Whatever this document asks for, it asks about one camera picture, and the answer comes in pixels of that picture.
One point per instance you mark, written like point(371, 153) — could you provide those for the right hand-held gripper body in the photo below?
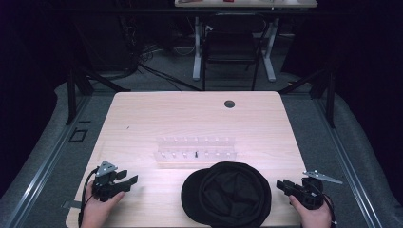
point(312, 194)

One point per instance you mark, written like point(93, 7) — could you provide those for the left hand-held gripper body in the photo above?
point(106, 185)

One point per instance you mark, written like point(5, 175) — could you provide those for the person's left hand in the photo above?
point(98, 210)

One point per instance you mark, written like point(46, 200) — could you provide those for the black metal stand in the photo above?
point(72, 95)
point(330, 98)

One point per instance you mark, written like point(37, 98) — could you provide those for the white-legged desk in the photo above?
point(247, 3)

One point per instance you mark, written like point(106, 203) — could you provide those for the person's right hand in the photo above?
point(312, 217)

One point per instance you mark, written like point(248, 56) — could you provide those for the black cap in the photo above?
point(226, 196)

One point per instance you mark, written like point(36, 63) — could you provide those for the clear acrylic peg rack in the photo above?
point(195, 148)

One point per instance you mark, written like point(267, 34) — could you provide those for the black chair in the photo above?
point(231, 44)

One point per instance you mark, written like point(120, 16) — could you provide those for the grey tape strip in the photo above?
point(71, 204)

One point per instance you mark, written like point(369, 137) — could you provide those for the aluminium floor rail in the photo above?
point(47, 161)
point(348, 164)

